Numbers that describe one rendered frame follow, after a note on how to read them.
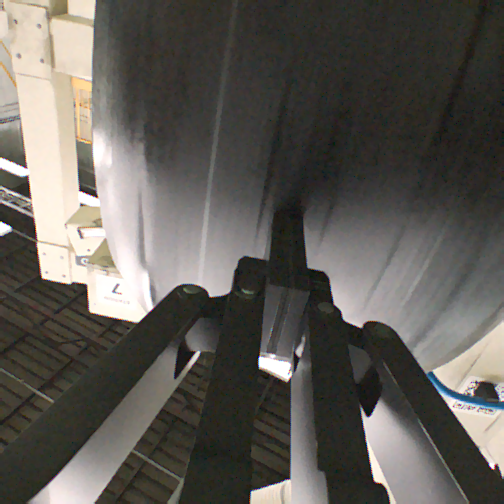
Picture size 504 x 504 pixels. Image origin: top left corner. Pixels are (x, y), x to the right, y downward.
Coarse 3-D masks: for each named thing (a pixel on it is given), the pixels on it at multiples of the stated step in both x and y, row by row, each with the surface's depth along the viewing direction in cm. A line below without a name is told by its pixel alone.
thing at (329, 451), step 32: (320, 320) 13; (320, 352) 12; (320, 384) 10; (352, 384) 11; (320, 416) 9; (352, 416) 10; (320, 448) 9; (352, 448) 9; (320, 480) 8; (352, 480) 8
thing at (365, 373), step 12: (312, 276) 17; (324, 276) 17; (312, 288) 16; (324, 288) 16; (312, 300) 15; (324, 300) 15; (300, 324) 14; (348, 324) 14; (300, 336) 14; (348, 336) 13; (300, 348) 14; (360, 348) 13; (360, 360) 13; (360, 372) 13; (372, 372) 13; (360, 384) 13; (372, 384) 13
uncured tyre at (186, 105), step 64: (128, 0) 18; (192, 0) 16; (256, 0) 16; (320, 0) 16; (384, 0) 16; (448, 0) 16; (128, 64) 19; (192, 64) 17; (256, 64) 17; (320, 64) 17; (384, 64) 17; (448, 64) 16; (128, 128) 20; (192, 128) 18; (256, 128) 18; (320, 128) 18; (384, 128) 18; (448, 128) 17; (128, 192) 22; (192, 192) 20; (256, 192) 20; (320, 192) 19; (384, 192) 19; (448, 192) 19; (128, 256) 26; (192, 256) 22; (256, 256) 22; (320, 256) 21; (384, 256) 21; (448, 256) 20; (384, 320) 24; (448, 320) 23
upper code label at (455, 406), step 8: (472, 376) 53; (464, 384) 54; (472, 384) 54; (496, 384) 54; (464, 392) 55; (472, 392) 55; (456, 408) 57; (464, 408) 57; (472, 408) 57; (488, 416) 57; (496, 416) 57
